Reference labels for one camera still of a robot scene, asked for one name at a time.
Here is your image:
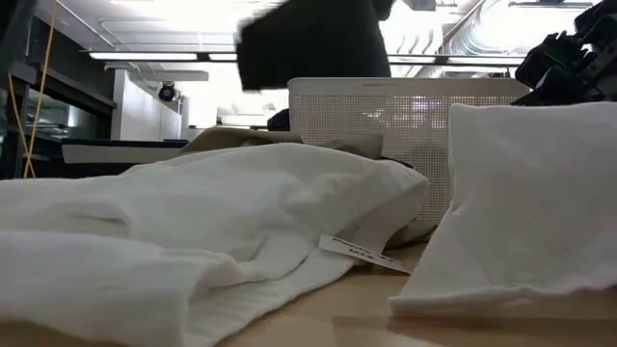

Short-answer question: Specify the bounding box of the white perforated laundry basket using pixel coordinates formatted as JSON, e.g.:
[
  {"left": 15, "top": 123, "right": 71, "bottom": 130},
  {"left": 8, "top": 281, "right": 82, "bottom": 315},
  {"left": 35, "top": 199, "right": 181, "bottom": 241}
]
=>
[{"left": 287, "top": 76, "right": 531, "bottom": 226}]

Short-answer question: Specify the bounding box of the black round ceiling camera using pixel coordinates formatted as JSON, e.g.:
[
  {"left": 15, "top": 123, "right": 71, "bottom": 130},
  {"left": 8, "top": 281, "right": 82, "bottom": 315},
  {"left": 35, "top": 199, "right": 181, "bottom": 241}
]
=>
[{"left": 157, "top": 81, "right": 178, "bottom": 103}]

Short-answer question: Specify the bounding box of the dark shelving unit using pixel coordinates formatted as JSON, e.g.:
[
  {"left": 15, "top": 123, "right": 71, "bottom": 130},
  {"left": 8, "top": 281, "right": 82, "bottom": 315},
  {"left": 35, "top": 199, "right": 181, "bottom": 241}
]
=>
[{"left": 0, "top": 0, "right": 118, "bottom": 180}]

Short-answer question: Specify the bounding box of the black object behind basket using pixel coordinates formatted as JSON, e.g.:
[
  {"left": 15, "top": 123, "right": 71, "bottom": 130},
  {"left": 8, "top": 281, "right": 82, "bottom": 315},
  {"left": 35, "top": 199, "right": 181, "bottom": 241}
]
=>
[{"left": 266, "top": 108, "right": 291, "bottom": 132}]

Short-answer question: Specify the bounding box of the long ceiling light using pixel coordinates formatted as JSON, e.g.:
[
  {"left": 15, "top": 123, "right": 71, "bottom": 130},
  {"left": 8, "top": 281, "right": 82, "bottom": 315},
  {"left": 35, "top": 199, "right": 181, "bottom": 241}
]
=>
[
  {"left": 388, "top": 54, "right": 526, "bottom": 67},
  {"left": 88, "top": 51, "right": 200, "bottom": 62}
]

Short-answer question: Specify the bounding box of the white garment label tag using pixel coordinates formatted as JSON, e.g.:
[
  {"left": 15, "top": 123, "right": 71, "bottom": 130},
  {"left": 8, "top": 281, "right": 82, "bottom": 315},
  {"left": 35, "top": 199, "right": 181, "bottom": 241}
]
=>
[{"left": 317, "top": 234, "right": 413, "bottom": 276}]

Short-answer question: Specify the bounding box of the white folded cloth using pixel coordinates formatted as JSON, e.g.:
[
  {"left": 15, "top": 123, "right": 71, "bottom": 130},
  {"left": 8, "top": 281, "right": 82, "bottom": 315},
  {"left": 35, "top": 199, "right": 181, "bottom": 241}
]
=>
[{"left": 388, "top": 101, "right": 617, "bottom": 320}]

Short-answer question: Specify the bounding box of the black garment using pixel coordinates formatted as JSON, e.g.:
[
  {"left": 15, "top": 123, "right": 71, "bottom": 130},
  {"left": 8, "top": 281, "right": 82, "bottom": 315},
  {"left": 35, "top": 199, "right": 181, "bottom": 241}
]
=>
[{"left": 234, "top": 0, "right": 395, "bottom": 92}]

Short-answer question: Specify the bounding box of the large white garment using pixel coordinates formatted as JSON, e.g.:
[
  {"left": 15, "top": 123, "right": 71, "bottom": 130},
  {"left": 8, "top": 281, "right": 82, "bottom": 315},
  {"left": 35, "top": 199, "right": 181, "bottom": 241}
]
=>
[{"left": 0, "top": 143, "right": 429, "bottom": 347}]

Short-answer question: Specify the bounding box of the white background table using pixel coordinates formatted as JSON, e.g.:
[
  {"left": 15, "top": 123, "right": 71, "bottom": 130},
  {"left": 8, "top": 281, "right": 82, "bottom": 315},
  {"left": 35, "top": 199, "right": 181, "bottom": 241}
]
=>
[{"left": 61, "top": 138, "right": 190, "bottom": 165}]

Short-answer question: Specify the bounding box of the yellow cable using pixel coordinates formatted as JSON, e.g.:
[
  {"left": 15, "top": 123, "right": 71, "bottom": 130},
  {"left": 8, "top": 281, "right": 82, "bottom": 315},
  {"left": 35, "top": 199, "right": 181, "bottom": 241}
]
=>
[{"left": 7, "top": 0, "right": 58, "bottom": 179}]

